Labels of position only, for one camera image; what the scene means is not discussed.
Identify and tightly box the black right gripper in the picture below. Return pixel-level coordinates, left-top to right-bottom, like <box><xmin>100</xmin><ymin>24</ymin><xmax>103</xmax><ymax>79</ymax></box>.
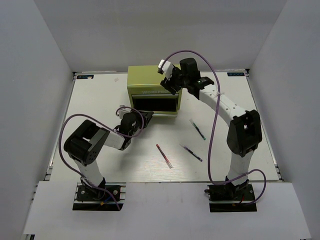
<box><xmin>161</xmin><ymin>65</ymin><xmax>190</xmax><ymax>95</ymax></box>

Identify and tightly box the green gel pen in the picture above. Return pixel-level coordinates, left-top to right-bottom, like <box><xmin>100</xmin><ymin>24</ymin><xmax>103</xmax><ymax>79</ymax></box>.
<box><xmin>189</xmin><ymin>119</ymin><xmax>206</xmax><ymax>141</ymax></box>

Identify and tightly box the red gel pen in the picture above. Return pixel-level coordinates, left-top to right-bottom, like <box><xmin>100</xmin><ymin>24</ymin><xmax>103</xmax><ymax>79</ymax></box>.
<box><xmin>156</xmin><ymin>144</ymin><xmax>173</xmax><ymax>169</ymax></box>

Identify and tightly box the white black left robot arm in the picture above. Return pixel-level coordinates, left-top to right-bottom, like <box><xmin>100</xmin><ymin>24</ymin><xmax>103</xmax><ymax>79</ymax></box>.
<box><xmin>63</xmin><ymin>105</ymin><xmax>154</xmax><ymax>200</ymax></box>

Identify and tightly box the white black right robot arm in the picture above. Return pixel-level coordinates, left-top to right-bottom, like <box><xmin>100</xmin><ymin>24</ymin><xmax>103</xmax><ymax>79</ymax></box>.
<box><xmin>158</xmin><ymin>58</ymin><xmax>262</xmax><ymax>200</ymax></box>

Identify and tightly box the green metal tool chest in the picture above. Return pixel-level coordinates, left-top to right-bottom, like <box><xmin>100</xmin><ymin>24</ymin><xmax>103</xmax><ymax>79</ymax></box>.
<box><xmin>127</xmin><ymin>65</ymin><xmax>182</xmax><ymax>112</ymax></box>

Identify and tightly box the purple gel pen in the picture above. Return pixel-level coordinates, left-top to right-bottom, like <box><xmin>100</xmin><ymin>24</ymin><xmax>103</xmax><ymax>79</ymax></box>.
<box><xmin>179</xmin><ymin>143</ymin><xmax>203</xmax><ymax>162</ymax></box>

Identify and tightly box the right blue table label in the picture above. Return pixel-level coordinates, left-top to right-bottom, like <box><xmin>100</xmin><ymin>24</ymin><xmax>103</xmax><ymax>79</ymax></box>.
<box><xmin>227</xmin><ymin>72</ymin><xmax>245</xmax><ymax>77</ymax></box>

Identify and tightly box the blue table label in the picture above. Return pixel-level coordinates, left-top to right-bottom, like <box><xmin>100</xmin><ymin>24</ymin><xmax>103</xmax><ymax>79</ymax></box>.
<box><xmin>76</xmin><ymin>74</ymin><xmax>94</xmax><ymax>80</ymax></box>
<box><xmin>227</xmin><ymin>72</ymin><xmax>245</xmax><ymax>77</ymax></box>

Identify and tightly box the left blue table label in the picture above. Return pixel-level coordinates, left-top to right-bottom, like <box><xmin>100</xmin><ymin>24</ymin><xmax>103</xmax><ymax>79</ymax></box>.
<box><xmin>76</xmin><ymin>74</ymin><xmax>94</xmax><ymax>80</ymax></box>

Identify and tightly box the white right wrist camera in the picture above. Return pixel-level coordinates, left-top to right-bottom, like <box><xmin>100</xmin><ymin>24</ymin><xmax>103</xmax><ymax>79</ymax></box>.
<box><xmin>157</xmin><ymin>59</ymin><xmax>176</xmax><ymax>81</ymax></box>

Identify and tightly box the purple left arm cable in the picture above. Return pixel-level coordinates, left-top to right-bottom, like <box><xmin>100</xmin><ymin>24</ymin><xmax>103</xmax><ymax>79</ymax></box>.
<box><xmin>59</xmin><ymin>106</ymin><xmax>146</xmax><ymax>210</ymax></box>

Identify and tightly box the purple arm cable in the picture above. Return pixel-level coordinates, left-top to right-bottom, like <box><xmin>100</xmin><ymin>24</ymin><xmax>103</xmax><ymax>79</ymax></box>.
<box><xmin>163</xmin><ymin>49</ymin><xmax>267</xmax><ymax>205</ymax></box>
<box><xmin>59</xmin><ymin>106</ymin><xmax>146</xmax><ymax>210</ymax></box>

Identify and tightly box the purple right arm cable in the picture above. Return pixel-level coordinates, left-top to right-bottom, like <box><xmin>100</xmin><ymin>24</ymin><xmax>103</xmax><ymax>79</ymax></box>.
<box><xmin>163</xmin><ymin>49</ymin><xmax>267</xmax><ymax>205</ymax></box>

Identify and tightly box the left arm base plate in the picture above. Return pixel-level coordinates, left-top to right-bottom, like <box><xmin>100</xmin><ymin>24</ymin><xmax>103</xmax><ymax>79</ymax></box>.
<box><xmin>72</xmin><ymin>182</ymin><xmax>126</xmax><ymax>212</ymax></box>

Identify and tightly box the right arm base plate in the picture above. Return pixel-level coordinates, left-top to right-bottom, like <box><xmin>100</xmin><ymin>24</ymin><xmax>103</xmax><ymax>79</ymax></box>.
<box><xmin>204</xmin><ymin>184</ymin><xmax>257</xmax><ymax>213</ymax></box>

